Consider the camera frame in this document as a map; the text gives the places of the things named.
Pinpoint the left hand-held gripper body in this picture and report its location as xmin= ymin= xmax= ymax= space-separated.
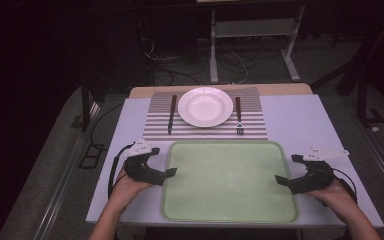
xmin=123 ymin=138 xmax=155 ymax=184

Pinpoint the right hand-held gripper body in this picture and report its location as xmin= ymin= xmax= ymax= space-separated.
xmin=301 ymin=145 xmax=351 ymax=194

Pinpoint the person's left hand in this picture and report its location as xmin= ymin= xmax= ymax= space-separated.
xmin=111 ymin=167 xmax=155 ymax=205

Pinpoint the person's right hand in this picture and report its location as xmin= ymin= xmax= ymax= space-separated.
xmin=304 ymin=179 xmax=358 ymax=215

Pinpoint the striped placemat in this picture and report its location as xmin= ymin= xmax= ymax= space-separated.
xmin=142 ymin=86 xmax=269 ymax=142

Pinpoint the green tray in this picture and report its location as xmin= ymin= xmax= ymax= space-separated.
xmin=160 ymin=140 xmax=300 ymax=224

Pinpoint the white plate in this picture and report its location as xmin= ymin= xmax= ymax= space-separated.
xmin=177 ymin=86 xmax=235 ymax=129

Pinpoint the dark metal stand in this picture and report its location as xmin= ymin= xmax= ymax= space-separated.
xmin=70 ymin=39 xmax=144 ymax=133
xmin=311 ymin=8 xmax=384 ymax=128

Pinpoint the white metal stand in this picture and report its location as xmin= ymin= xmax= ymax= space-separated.
xmin=208 ymin=3 xmax=307 ymax=85

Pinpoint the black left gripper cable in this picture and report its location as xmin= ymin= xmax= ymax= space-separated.
xmin=107 ymin=142 xmax=137 ymax=200

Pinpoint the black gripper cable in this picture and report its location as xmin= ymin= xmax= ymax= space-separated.
xmin=332 ymin=167 xmax=360 ymax=205
xmin=107 ymin=142 xmax=137 ymax=200

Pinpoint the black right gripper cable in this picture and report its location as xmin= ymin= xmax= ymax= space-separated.
xmin=332 ymin=167 xmax=360 ymax=205

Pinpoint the brown-handled knife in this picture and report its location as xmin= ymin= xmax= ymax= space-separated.
xmin=167 ymin=94 xmax=178 ymax=136

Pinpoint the black floor bracket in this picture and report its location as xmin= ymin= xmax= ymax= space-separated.
xmin=77 ymin=143 xmax=107 ymax=170

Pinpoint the metal floor rail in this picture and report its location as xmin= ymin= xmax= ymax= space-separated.
xmin=355 ymin=114 xmax=384 ymax=201
xmin=32 ymin=99 xmax=102 ymax=240

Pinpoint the brown-handled fork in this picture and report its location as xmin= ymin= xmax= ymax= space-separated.
xmin=234 ymin=96 xmax=246 ymax=136

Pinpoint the tangle of floor cables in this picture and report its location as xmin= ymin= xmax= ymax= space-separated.
xmin=140 ymin=34 xmax=252 ymax=87

